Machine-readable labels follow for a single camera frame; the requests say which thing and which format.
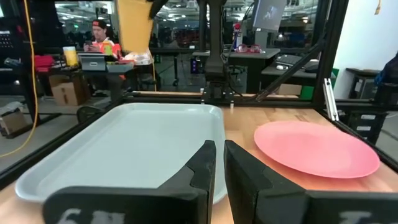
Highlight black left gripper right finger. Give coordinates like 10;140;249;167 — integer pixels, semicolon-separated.
223;139;398;224

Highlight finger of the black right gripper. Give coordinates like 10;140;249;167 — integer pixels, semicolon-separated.
148;0;169;20

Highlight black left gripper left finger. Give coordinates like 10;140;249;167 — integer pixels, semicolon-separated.
42;139;217;224

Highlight yellow plastic cup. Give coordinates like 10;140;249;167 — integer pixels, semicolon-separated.
116;0;155;54

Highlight pink round plate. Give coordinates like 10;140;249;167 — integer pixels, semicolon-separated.
253;120;381;179

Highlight white rectangular tray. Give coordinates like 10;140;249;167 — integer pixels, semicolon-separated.
14;103;227;205

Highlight person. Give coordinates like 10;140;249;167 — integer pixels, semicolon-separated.
83;19;123;60

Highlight grey storage box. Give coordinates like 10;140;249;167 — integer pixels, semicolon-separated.
77;52;108;72

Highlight yellow translucent container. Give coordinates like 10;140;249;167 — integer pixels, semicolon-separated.
63;46;80;67

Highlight red safety goggles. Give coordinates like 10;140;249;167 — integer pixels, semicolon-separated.
235;44;266;54

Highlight grey office desk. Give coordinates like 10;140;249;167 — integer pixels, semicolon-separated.
192;47;281;94

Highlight grey computer monitor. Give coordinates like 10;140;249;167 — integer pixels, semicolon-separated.
251;0;287;32

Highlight large cardboard box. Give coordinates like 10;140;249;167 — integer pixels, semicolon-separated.
49;74;91;106

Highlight red cloth bundle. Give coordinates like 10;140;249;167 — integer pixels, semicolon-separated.
33;54;55;73

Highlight black keyboard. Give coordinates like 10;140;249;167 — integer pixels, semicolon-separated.
274;54;303;67

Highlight small cardboard box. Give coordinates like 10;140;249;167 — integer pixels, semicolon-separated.
0;101;28;136

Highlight silver metal bracket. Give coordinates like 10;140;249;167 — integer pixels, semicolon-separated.
322;77;340;122

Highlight yellow hanging cable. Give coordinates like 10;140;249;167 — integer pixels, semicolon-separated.
0;0;39;158

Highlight black aluminium table frame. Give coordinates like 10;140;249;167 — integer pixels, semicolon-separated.
0;0;398;190

